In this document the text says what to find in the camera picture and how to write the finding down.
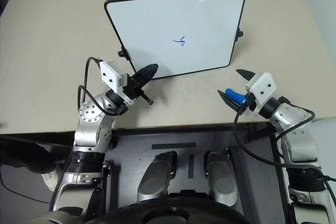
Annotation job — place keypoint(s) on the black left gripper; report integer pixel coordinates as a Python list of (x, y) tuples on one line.
[(134, 90)]

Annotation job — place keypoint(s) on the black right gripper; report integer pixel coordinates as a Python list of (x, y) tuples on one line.
[(250, 103)]

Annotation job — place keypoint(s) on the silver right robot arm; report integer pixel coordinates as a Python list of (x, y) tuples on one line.
[(299, 140)]

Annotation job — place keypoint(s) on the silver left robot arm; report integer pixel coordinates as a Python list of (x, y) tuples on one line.
[(89, 129)]

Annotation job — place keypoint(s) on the black board stand knob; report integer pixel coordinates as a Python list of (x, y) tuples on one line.
[(239, 34), (122, 53)]

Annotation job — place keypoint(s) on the long dark tape strip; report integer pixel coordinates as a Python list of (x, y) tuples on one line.
[(173, 145)]

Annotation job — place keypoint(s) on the black floor platform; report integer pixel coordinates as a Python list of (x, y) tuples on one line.
[(131, 150)]

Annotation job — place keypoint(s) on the short dark tape strip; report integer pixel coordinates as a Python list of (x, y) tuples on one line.
[(191, 166)]

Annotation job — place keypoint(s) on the silver robot foot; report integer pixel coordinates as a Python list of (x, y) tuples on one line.
[(220, 179), (155, 179)]

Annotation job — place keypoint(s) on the dark rounded robot torso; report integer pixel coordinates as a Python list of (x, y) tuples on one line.
[(173, 212)]

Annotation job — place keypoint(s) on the white sneaker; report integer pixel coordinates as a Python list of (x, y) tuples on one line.
[(50, 179)]

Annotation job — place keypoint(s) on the dark trouser leg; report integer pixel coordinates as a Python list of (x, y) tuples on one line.
[(23, 155)]

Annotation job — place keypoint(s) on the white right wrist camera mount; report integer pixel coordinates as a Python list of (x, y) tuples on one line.
[(262, 87)]

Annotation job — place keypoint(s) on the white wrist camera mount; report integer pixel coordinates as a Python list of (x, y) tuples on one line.
[(262, 87), (111, 75)]

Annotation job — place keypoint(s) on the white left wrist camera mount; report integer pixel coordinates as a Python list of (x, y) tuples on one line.
[(111, 75)]

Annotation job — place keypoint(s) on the white board with black frame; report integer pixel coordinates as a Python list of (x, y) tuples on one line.
[(162, 24)]

